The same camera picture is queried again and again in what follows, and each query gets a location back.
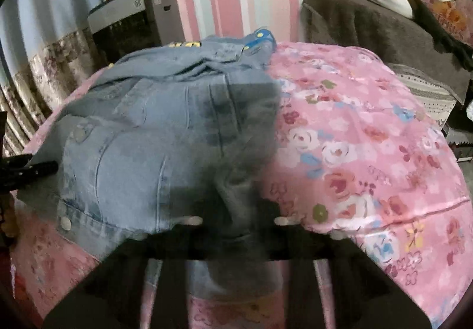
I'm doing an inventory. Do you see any brown blanket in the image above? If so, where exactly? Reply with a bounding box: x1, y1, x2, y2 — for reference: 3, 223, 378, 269
301, 0, 473, 105

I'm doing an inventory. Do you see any floral curtain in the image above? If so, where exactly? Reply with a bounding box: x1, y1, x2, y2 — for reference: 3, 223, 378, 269
0, 29, 101, 157

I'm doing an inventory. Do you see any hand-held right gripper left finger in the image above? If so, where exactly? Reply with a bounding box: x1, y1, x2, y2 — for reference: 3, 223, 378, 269
41, 217, 208, 329

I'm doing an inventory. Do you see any floral gift bag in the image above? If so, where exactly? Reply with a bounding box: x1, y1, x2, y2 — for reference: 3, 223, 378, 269
414, 0, 473, 46

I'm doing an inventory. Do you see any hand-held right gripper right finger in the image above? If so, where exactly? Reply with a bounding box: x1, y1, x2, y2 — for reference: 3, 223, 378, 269
273, 217, 432, 329

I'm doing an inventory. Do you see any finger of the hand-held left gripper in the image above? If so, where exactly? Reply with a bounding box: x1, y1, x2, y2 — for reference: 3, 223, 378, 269
0, 161, 59, 186

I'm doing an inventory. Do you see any black cloth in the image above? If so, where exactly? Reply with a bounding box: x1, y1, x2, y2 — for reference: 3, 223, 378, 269
402, 0, 473, 71

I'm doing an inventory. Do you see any pink floral bed sheet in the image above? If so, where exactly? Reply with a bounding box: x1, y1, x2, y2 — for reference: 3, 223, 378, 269
10, 41, 473, 329

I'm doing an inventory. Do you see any grey water dispenser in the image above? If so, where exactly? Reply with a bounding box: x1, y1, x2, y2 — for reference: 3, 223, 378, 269
88, 0, 185, 64

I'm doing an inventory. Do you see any printed blue denim jacket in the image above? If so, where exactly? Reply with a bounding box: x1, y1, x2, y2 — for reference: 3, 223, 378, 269
27, 29, 282, 302

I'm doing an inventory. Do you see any grey patterned mat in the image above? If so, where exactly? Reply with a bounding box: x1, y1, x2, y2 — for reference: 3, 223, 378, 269
387, 63, 459, 127

